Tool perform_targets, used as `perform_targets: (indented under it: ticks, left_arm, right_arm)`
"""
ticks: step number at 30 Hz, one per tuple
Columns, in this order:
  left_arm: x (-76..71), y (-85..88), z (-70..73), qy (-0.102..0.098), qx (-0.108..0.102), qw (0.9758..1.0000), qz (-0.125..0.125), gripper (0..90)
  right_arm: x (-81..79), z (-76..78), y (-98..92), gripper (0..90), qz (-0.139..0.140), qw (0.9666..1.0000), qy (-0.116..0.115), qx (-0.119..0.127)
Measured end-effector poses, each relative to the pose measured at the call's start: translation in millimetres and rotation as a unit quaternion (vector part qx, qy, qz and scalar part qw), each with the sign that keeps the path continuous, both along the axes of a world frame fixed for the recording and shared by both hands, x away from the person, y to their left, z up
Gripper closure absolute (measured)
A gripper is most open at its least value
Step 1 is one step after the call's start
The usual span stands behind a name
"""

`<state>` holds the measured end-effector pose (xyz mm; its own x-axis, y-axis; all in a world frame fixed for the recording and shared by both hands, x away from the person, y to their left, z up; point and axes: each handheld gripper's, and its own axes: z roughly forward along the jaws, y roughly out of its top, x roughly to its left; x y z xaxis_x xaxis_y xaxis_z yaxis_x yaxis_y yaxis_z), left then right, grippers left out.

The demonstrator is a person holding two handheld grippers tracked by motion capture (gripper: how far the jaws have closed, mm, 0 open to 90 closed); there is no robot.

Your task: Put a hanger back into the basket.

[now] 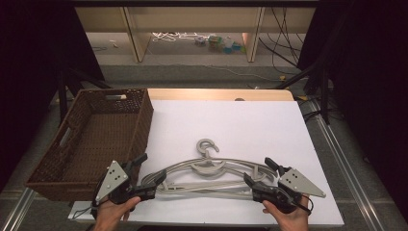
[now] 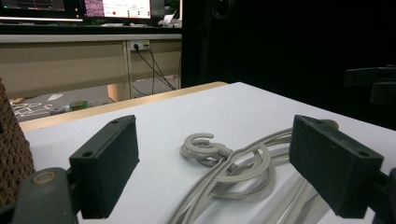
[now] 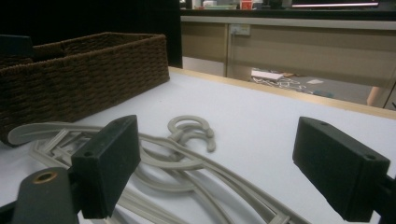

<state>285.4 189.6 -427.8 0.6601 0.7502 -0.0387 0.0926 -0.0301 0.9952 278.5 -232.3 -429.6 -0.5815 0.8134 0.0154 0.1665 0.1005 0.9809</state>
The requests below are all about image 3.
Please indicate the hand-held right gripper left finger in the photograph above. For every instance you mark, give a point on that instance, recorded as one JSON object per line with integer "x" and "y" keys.
{"x": 106, "y": 168}

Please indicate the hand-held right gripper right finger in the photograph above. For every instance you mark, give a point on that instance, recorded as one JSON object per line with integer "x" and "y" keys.
{"x": 339, "y": 168}

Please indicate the grey plastic clothes hanger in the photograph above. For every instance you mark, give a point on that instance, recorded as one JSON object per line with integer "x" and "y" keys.
{"x": 162, "y": 187}
{"x": 212, "y": 143}
{"x": 46, "y": 128}

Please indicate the brown woven basket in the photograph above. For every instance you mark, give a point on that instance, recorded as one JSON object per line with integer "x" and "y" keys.
{"x": 93, "y": 81}

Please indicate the white paper sheet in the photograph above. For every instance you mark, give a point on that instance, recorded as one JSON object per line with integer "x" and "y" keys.
{"x": 267, "y": 75}

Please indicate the wooden shelf unit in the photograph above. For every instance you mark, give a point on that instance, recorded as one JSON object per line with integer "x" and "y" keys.
{"x": 311, "y": 53}

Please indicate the bright light bar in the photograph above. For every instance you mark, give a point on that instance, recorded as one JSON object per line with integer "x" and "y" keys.
{"x": 336, "y": 4}

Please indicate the red cup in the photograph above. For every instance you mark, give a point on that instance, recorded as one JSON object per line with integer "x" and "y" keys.
{"x": 246, "y": 4}

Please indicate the white wall socket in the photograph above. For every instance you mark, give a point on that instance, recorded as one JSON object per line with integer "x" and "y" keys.
{"x": 240, "y": 29}

